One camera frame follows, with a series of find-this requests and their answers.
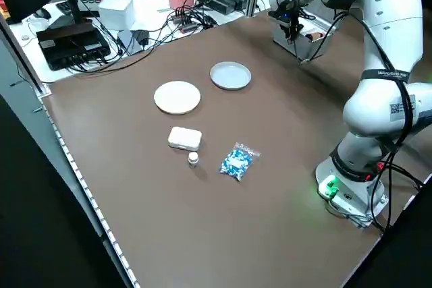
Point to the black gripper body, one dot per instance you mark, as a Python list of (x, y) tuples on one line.
[(293, 15)]

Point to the silver aluminium medical kit case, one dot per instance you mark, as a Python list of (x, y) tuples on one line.
[(310, 50)]

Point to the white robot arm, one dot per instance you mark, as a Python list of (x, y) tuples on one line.
[(388, 15)]

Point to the gray round plate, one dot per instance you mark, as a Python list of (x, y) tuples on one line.
[(231, 75)]

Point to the white round plate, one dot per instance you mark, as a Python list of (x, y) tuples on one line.
[(177, 97)]

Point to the black usb hub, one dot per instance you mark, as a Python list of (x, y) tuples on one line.
[(187, 26)]

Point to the blue capsule bag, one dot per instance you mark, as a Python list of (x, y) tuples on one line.
[(236, 163)]

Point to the white plastic case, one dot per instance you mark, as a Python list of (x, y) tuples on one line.
[(185, 137)]

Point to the black plug adapter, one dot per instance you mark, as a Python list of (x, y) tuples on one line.
[(141, 36)]

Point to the small white pill bottle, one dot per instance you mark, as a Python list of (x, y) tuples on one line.
[(193, 160)]

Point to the white cube box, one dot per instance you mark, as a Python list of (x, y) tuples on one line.
[(116, 13)]

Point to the black network device box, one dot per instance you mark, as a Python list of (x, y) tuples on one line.
[(72, 45)]

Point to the computer mouse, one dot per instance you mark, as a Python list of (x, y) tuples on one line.
[(42, 13)]

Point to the aluminium table frame rail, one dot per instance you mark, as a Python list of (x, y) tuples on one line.
[(67, 163)]

